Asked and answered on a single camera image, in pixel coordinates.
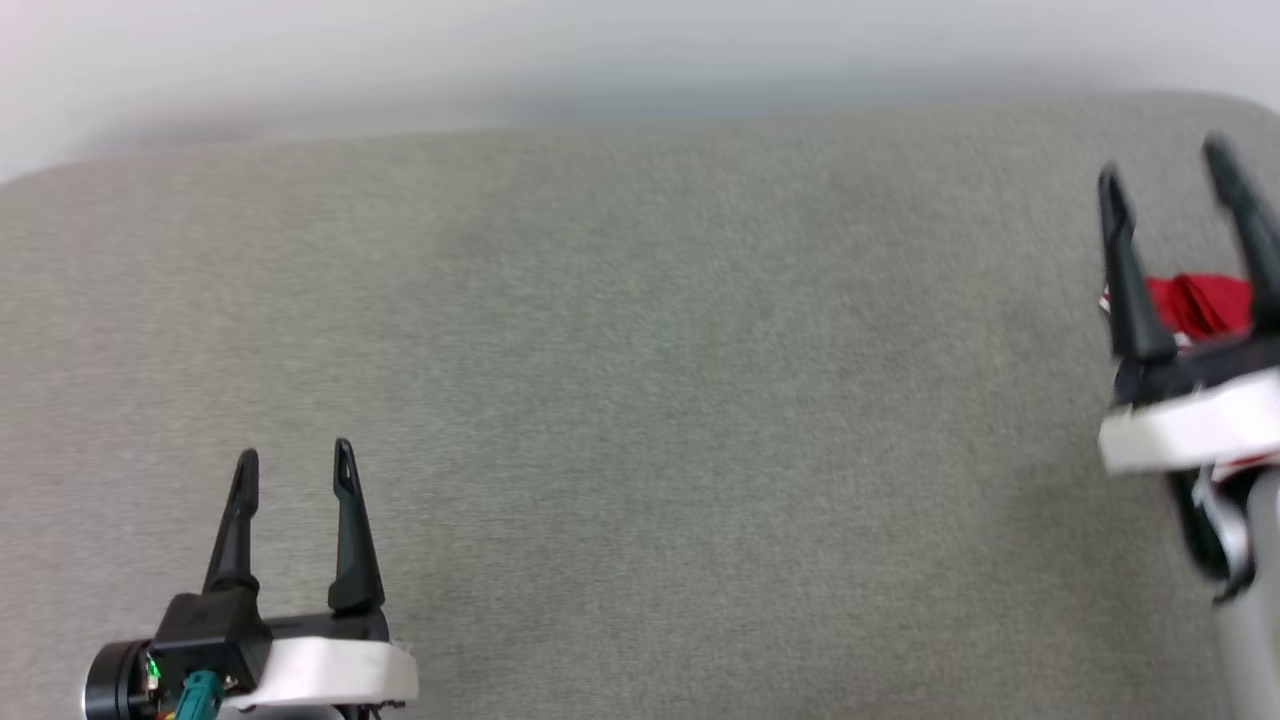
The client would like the grey fabric sofa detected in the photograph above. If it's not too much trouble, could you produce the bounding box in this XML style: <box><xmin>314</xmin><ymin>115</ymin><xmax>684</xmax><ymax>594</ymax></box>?
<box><xmin>0</xmin><ymin>90</ymin><xmax>1280</xmax><ymax>720</ymax></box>

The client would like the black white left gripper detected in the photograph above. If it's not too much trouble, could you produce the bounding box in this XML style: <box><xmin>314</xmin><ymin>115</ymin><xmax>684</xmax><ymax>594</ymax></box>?
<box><xmin>150</xmin><ymin>437</ymin><xmax>421</xmax><ymax>720</ymax></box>

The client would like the red white-striped jersey garment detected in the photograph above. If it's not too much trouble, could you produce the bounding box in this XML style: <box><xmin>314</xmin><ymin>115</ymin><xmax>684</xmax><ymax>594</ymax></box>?
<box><xmin>1098</xmin><ymin>272</ymin><xmax>1280</xmax><ymax>471</ymax></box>

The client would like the teal cable connector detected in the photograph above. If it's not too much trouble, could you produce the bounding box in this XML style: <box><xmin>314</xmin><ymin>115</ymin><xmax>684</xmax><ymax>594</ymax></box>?
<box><xmin>178</xmin><ymin>670</ymin><xmax>225</xmax><ymax>720</ymax></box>

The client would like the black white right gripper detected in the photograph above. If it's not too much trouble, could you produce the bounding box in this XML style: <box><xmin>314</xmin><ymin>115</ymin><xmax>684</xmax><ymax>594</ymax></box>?
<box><xmin>1096</xmin><ymin>134</ymin><xmax>1280</xmax><ymax>477</ymax></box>

